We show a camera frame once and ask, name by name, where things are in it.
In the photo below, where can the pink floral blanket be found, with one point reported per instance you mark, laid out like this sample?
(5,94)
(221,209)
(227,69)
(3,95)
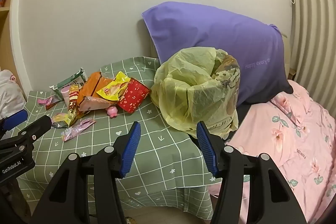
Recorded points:
(288,134)

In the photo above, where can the yellow snack wrapper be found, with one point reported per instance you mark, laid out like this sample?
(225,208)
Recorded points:
(115,87)

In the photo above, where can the red yellow striped wrapper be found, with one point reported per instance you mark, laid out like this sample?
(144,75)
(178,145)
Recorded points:
(72,103)

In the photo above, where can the green checked tablecloth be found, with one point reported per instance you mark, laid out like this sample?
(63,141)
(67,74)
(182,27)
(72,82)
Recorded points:
(157,150)

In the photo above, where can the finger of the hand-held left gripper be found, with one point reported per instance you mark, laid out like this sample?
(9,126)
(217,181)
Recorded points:
(34,129)
(15,117)

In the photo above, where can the green snack packet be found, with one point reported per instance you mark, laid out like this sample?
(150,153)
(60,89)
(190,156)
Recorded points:
(71,81)

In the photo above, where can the bin with yellow bag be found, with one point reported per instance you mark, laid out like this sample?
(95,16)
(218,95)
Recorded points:
(189,92)

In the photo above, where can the purple pillow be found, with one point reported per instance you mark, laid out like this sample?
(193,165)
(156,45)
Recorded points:
(210,50)

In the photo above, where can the brown wrapper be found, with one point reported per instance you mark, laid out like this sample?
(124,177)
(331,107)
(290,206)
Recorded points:
(51,106)

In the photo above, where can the white plastic bag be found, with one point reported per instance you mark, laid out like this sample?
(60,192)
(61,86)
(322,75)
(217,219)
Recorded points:
(8,92)

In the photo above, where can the clear yellow wrapper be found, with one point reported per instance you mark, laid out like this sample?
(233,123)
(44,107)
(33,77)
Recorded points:
(61,119)

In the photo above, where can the wooden shelf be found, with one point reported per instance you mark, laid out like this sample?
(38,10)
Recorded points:
(4,3)

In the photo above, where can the red paper cup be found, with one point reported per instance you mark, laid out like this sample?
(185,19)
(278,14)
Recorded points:
(132,95)

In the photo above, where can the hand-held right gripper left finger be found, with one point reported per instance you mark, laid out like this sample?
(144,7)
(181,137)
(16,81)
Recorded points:
(131,150)

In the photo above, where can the pink jar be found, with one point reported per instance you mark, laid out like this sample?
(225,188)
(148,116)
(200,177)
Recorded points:
(64,94)

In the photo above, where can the orange snack bag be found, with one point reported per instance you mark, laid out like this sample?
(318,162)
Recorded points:
(89,90)

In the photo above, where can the long pink wrapper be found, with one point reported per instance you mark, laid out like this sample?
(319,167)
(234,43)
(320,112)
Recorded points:
(84,124)
(69,133)

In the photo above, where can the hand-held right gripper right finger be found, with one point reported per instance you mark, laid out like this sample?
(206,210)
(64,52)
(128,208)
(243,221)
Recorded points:
(206,150)

